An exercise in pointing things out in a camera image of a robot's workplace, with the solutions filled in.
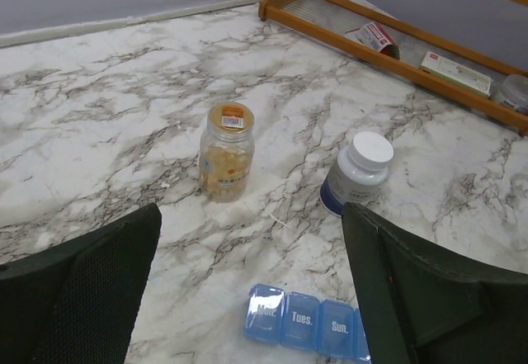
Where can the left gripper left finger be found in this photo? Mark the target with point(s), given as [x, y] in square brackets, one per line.
[78, 301]

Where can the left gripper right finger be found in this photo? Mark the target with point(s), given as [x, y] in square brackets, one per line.
[422, 303]

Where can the blue weekly pill organizer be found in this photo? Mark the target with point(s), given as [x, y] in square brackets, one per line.
[296, 320]

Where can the white pill bottle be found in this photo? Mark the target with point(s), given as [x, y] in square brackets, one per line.
[357, 172]

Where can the small amber pill bottle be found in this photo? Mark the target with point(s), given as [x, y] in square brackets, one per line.
[226, 152]

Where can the red white medicine box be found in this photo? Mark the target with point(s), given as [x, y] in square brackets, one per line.
[375, 37]

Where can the wooden tiered shelf rack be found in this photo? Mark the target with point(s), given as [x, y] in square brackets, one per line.
[329, 20]

